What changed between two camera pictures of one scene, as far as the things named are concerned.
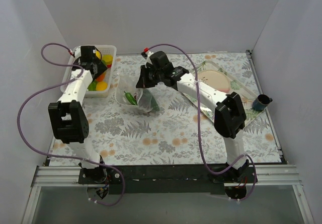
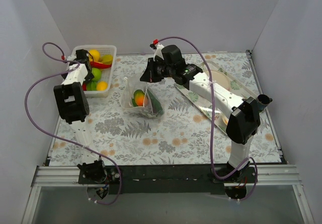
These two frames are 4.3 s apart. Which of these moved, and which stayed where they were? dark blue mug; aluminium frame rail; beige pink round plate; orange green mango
Moved: orange green mango
Stayed: beige pink round plate; aluminium frame rail; dark blue mug
